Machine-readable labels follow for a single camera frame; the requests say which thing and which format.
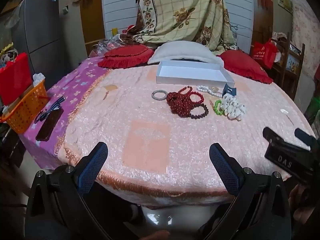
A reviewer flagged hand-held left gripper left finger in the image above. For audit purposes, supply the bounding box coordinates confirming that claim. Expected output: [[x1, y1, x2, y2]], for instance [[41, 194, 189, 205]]
[[25, 141, 113, 240]]

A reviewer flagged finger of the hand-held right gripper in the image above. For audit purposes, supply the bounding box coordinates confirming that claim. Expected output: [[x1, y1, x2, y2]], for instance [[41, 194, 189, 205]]
[[294, 128, 316, 151], [262, 127, 283, 143]]

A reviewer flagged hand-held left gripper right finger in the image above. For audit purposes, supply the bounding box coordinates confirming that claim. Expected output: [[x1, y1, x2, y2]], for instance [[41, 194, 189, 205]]
[[200, 142, 292, 240]]

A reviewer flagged white dotted scrunchie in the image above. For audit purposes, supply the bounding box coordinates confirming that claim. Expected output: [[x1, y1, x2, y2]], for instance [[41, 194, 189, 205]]
[[221, 94, 247, 122]]

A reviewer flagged green bead bracelet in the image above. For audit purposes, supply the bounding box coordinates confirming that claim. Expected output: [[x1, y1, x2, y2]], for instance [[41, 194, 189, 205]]
[[214, 99, 224, 115]]

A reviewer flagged small dark blue box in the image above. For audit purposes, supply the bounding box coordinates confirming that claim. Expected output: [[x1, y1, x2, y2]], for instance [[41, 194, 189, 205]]
[[222, 83, 237, 97]]

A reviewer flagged dark brown bead bracelet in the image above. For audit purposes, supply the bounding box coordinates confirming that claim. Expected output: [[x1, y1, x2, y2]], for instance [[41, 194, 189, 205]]
[[189, 103, 209, 120]]

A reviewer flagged red bead bracelet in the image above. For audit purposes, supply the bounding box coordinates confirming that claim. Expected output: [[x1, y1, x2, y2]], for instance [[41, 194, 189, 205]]
[[179, 86, 193, 97], [189, 91, 205, 104]]

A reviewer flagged dark red bead necklace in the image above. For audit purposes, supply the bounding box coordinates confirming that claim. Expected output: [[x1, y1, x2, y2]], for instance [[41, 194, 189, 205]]
[[166, 91, 198, 117]]

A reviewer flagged white shallow box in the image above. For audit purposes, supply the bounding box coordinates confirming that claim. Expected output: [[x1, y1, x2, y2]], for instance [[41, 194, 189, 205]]
[[156, 60, 235, 88]]

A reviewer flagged person's right hand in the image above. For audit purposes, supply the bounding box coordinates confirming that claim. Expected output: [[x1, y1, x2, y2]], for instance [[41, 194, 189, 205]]
[[288, 184, 320, 228]]

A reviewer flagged dark smartphone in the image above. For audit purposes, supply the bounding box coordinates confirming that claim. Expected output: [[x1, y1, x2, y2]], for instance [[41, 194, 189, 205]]
[[35, 108, 64, 141]]

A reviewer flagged pink bedspread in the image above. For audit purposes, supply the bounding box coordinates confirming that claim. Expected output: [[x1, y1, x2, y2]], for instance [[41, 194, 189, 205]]
[[55, 62, 315, 205]]

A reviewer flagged wooden chair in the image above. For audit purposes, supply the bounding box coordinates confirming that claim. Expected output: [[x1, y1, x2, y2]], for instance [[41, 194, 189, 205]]
[[271, 32, 305, 98]]

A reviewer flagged plain red pillow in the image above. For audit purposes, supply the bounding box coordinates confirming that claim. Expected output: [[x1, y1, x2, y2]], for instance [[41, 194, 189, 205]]
[[217, 50, 274, 84]]

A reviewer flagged red shopping bag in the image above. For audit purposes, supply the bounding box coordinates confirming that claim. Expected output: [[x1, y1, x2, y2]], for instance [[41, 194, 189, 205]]
[[250, 39, 278, 69]]

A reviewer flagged purple flower blanket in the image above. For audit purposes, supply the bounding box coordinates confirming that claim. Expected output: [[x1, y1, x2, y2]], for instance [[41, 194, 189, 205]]
[[19, 56, 110, 170]]

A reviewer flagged orange plastic basket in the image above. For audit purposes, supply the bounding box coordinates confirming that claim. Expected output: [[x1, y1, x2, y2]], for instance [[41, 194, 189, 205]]
[[1, 79, 49, 134]]

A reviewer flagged white cloth in basket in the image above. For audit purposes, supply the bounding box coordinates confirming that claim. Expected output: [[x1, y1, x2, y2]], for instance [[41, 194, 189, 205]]
[[32, 73, 46, 87]]

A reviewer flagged red paper bag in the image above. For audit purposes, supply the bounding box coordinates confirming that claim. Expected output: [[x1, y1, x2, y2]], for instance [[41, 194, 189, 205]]
[[0, 52, 33, 105]]

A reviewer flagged red ruffled pillow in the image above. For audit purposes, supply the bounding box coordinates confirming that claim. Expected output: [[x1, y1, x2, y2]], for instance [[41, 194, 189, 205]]
[[97, 44, 155, 69]]

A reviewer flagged white pillow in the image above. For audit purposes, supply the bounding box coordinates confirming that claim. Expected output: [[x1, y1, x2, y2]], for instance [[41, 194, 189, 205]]
[[147, 40, 224, 67]]

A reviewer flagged clear plastic bag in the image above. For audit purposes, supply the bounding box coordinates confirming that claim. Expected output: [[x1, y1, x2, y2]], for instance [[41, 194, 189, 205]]
[[89, 39, 123, 58]]

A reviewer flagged wooden door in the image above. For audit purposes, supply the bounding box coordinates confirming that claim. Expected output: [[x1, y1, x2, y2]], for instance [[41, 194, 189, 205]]
[[80, 0, 106, 53]]

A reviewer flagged grey refrigerator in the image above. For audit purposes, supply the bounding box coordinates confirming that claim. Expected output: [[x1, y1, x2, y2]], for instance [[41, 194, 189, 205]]
[[11, 0, 64, 90]]

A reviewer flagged floral checked blanket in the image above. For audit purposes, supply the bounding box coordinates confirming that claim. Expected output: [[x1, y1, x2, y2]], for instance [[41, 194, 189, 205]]
[[119, 0, 237, 52]]

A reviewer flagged striped lanyard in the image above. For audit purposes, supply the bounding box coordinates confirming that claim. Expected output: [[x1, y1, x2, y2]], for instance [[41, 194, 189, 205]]
[[34, 96, 66, 124]]

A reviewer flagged white pearl necklace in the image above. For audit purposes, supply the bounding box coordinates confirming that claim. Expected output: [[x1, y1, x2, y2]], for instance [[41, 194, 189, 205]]
[[197, 85, 223, 98]]

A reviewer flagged framed wall picture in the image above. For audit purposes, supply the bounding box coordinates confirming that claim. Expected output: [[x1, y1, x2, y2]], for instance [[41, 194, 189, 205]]
[[277, 0, 293, 14]]

